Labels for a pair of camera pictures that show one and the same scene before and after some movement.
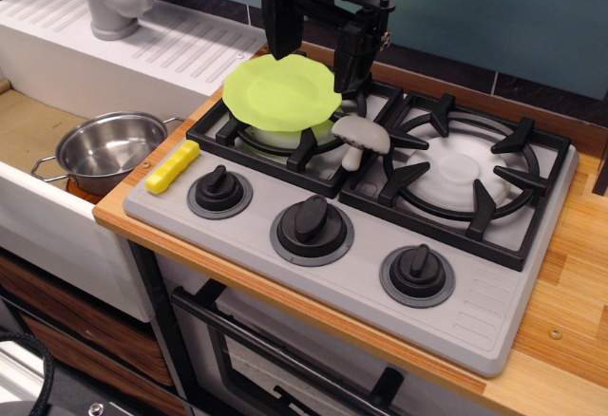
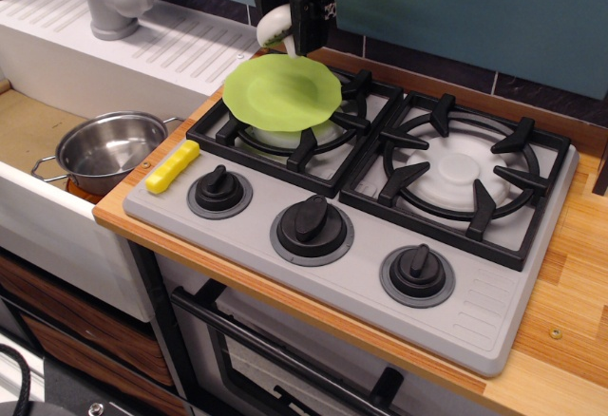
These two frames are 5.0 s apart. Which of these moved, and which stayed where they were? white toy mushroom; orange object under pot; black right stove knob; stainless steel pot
Moved: white toy mushroom
Stayed: black right stove knob; stainless steel pot; orange object under pot
